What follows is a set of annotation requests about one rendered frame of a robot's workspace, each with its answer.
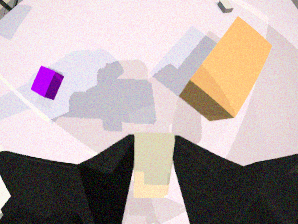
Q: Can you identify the cream rectangular block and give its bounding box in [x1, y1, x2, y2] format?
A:
[133, 132, 176, 198]

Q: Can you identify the purple block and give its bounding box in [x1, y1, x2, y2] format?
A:
[31, 65, 64, 100]

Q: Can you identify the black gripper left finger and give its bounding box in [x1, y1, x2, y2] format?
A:
[0, 133, 136, 224]

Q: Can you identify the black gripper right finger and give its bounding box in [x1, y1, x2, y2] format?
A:
[172, 135, 298, 224]

